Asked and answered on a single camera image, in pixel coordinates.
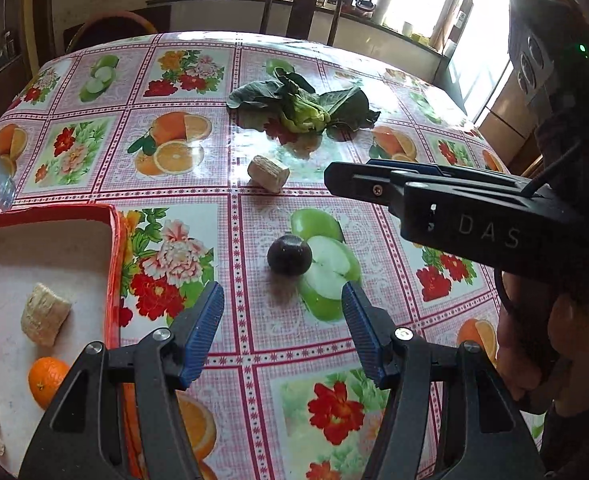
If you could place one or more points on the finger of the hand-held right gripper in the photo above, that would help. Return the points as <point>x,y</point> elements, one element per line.
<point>359,182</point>
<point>414,165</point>

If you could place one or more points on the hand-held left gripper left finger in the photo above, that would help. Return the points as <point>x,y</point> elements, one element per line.
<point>202,335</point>

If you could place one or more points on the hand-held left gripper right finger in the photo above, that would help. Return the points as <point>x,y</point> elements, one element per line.
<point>362,330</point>

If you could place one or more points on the dark purple plum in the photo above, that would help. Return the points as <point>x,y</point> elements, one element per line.
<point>287,256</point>

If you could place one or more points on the beige bread piece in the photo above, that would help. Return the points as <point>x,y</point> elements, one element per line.
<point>44,315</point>

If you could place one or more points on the orange mandarin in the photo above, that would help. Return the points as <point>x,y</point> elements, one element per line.
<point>44,382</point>

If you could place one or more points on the red rimmed white tray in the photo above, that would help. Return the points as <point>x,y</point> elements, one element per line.
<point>39,260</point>

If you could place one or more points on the person's right hand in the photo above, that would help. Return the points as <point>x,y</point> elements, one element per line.
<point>519,340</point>

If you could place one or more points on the floral fruit printed tablecloth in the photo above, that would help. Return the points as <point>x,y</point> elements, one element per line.
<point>254,310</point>

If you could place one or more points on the green leafy vegetable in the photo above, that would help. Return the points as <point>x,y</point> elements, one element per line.
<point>304,107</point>

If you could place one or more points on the white jar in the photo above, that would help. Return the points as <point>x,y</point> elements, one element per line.
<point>384,7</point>

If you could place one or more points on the dark teapot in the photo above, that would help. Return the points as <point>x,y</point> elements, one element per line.
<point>365,4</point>

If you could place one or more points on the dark wooden chair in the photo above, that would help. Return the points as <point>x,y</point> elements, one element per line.
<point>302,10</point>

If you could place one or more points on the round back rattan chair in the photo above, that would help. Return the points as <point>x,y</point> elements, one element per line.
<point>109,22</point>

